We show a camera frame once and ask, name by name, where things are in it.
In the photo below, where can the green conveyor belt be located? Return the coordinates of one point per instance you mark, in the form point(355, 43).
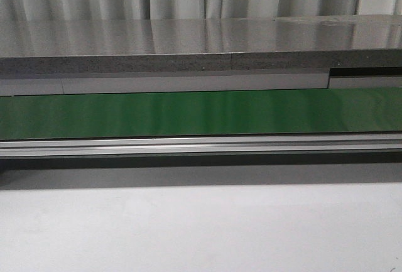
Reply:
point(201, 113)

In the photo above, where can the white conveyor back rail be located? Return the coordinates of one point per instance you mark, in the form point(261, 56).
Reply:
point(186, 81)

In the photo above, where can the grey granite counter slab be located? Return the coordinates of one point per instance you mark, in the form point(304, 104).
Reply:
point(199, 45)

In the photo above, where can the aluminium conveyor front rail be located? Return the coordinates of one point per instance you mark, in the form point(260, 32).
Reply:
point(202, 144)

